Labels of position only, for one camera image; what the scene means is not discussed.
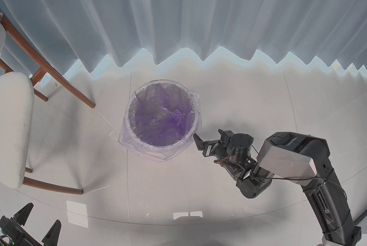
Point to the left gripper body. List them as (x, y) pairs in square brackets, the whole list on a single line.
[(20, 232)]

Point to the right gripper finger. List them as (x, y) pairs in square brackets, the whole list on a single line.
[(222, 135), (200, 144)]

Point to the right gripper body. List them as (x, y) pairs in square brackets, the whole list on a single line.
[(216, 150)]

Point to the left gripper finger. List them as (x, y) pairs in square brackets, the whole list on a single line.
[(51, 236), (23, 214)]

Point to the purple plastic bag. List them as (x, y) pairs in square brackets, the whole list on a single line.
[(160, 124)]

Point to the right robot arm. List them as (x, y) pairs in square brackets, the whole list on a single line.
[(286, 153)]

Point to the white trash bin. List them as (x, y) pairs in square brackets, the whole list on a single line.
[(195, 121)]

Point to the wooden chair white cushions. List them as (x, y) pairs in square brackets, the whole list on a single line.
[(14, 124)]

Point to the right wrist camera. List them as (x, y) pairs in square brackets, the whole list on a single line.
[(229, 136)]

